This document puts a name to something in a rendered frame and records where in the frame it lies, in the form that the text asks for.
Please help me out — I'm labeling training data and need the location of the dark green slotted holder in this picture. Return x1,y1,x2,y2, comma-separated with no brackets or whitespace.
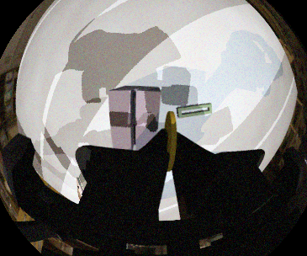
177,104,212,119

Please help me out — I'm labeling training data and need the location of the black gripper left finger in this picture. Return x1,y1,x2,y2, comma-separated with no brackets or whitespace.
75,128,170,210

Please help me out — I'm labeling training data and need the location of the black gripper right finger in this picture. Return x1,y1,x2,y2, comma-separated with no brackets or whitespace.
171,131,265,220

